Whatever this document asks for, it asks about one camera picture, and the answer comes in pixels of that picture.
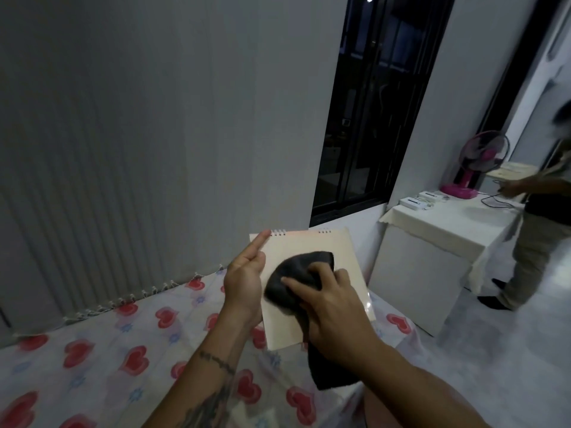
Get person's right hand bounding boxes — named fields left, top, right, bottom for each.
left=281, top=261, right=384, bottom=366

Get person's left hand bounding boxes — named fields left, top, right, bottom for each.
left=222, top=229, right=272, bottom=328

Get dark grey cloth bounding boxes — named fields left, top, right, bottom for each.
left=263, top=251, right=362, bottom=392

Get cream spiral desk calendar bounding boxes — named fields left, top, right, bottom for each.
left=249, top=226, right=377, bottom=351

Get person's right forearm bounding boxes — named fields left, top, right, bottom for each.
left=352, top=338, right=491, bottom=428

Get person's left forearm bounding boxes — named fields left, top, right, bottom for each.
left=142, top=307, right=264, bottom=428

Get white cabinet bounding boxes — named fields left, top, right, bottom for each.
left=369, top=226, right=473, bottom=337

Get brown round stool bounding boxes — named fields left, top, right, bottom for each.
left=363, top=387, right=402, bottom=428

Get cream cloth cover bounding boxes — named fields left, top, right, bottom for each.
left=379, top=193, right=525, bottom=295

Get heart print cloth covered table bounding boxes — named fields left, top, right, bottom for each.
left=0, top=267, right=425, bottom=428

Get grey vertical blinds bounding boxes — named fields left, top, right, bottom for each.
left=0, top=0, right=349, bottom=348

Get pink desk fan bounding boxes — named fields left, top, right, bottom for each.
left=439, top=130, right=511, bottom=200

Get black framed window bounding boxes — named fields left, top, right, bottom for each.
left=310, top=0, right=458, bottom=227

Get cream flat pad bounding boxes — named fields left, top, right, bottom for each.
left=486, top=161, right=541, bottom=181

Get thin dark cable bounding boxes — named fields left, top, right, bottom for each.
left=481, top=191, right=525, bottom=210

